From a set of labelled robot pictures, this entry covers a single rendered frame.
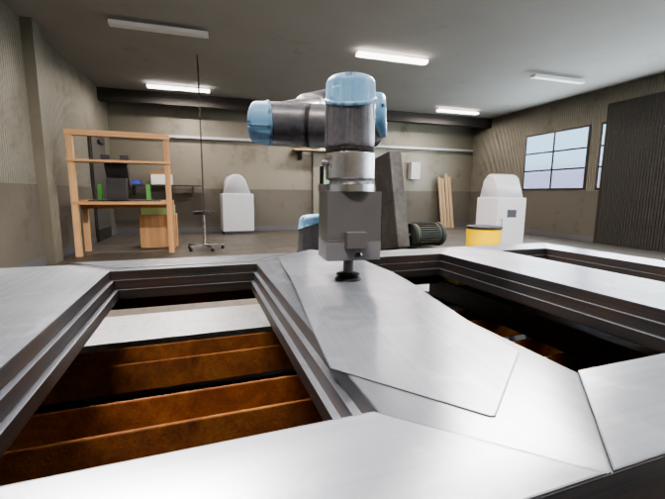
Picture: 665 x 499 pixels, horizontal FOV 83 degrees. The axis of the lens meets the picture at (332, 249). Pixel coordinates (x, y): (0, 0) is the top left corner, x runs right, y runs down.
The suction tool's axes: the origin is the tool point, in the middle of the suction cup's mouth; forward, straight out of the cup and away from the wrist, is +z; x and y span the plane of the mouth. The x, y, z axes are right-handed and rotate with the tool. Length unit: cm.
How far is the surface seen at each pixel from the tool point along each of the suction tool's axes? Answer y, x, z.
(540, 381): 6.1, -33.9, -0.4
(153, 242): -175, 690, 78
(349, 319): -4.6, -17.1, -0.6
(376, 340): -3.6, -23.4, -0.5
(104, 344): -46, 31, 18
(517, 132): 707, 851, -178
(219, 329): -22.4, 34.9, 18.2
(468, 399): -1.0, -35.1, -0.5
